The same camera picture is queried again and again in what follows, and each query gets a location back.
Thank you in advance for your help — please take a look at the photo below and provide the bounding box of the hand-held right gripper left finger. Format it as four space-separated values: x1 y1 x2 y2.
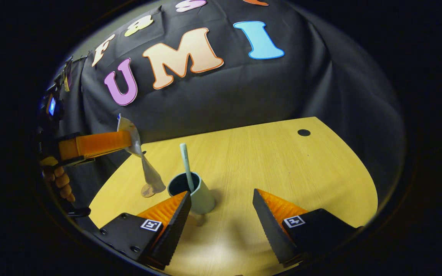
91 191 192 270

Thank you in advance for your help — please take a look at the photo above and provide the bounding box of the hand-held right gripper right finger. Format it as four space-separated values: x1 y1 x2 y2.
252 188 361 268

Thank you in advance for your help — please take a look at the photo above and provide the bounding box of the black clamp stand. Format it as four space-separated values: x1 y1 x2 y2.
54 57 74 92

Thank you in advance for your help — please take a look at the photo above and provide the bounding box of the wooden desktop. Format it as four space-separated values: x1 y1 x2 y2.
89 117 379 276

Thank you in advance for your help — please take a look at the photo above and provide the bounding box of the light blue cup wooden handle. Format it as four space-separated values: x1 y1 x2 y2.
167 172 216 227

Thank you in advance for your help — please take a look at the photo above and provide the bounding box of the pale green toothbrush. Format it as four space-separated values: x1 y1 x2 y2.
180 143 195 193

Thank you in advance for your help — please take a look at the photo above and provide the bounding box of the white toothpaste tube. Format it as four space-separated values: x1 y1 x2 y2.
117 114 167 198

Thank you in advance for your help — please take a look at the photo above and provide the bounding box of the black backdrop cloth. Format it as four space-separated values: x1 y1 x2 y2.
52 0 406 207

